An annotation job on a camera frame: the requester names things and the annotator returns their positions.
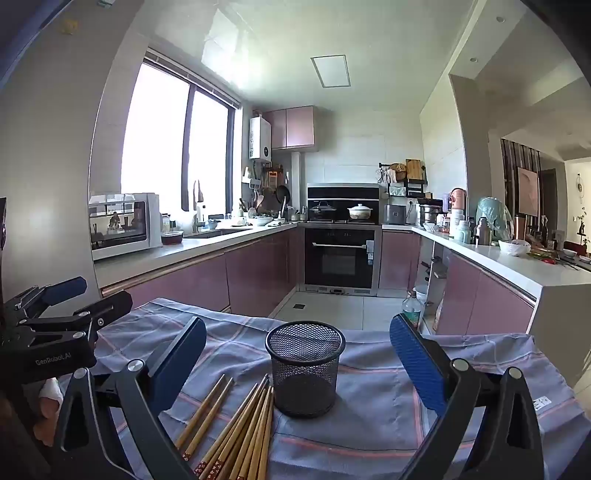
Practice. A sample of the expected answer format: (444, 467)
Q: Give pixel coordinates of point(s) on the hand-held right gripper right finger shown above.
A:
(415, 364)

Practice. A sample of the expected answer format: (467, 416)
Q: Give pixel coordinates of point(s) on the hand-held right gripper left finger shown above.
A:
(178, 364)

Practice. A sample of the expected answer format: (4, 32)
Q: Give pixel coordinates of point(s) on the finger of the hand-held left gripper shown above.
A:
(64, 288)
(106, 307)

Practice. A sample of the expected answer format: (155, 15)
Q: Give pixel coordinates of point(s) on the bunch of wooden chopsticks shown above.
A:
(251, 429)

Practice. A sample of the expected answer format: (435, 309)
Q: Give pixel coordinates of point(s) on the black mesh utensil holder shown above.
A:
(304, 387)

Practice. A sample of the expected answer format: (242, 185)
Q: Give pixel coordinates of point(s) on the person's left hand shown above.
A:
(48, 408)

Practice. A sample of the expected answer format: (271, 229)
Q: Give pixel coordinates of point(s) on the plastic oil bottle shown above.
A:
(411, 314)

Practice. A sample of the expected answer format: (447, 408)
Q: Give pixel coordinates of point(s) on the white bucket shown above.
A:
(421, 295)

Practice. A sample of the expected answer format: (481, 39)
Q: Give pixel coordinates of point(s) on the blue checked tablecloth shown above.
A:
(369, 438)

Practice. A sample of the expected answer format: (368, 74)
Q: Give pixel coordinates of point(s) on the pink base cabinets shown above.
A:
(249, 277)
(480, 300)
(399, 258)

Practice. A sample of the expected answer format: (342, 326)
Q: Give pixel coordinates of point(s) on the white countertop oven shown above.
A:
(147, 221)

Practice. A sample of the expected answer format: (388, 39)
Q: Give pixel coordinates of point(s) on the dark red bowl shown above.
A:
(172, 238)

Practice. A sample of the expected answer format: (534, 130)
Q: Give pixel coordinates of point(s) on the white kitchen countertop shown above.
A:
(194, 247)

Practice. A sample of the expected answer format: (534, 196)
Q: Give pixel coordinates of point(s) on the black built-in oven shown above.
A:
(339, 258)

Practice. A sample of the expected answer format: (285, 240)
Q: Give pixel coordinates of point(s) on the metal kitchen faucet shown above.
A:
(198, 207)

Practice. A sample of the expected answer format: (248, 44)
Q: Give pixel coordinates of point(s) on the stainless steel thermos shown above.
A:
(483, 233)

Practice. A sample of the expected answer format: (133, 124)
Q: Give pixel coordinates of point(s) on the stainless steel cooker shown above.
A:
(429, 214)

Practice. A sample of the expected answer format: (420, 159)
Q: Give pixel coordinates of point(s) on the silver box appliance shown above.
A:
(395, 214)

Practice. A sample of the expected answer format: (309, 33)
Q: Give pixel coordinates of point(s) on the white plastic-wrapped bowl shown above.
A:
(515, 248)

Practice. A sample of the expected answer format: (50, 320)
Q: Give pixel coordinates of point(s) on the white casserole pot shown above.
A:
(359, 212)

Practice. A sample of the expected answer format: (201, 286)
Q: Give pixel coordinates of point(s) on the green plastic-covered appliance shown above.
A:
(494, 217)

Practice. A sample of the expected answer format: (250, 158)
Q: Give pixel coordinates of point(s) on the pink thermos jug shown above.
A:
(458, 199)

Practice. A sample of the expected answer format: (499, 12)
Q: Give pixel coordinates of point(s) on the copper tumbler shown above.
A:
(521, 226)

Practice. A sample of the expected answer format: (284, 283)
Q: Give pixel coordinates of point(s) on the dark-framed kitchen window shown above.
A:
(157, 138)

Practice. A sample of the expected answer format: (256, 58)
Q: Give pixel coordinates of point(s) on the black cooking pot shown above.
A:
(323, 212)

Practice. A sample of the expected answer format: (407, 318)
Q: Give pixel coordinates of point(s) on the black integrated stove hood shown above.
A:
(344, 194)

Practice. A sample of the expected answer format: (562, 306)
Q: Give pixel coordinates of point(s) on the wooden cutting board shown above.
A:
(414, 169)

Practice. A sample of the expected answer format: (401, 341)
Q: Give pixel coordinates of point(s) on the hanging black frying pan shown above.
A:
(283, 194)

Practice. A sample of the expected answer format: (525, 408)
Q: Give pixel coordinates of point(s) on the rectangular ceiling light panel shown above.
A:
(330, 70)

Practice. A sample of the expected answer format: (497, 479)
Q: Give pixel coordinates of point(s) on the black wall storage rack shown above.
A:
(415, 187)

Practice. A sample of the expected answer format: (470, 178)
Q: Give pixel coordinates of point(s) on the framed wall painting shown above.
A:
(526, 191)

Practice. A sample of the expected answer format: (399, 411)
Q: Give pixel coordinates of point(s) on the white wall water heater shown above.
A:
(260, 138)

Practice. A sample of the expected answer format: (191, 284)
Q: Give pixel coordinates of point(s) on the pink wall cabinet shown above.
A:
(295, 127)

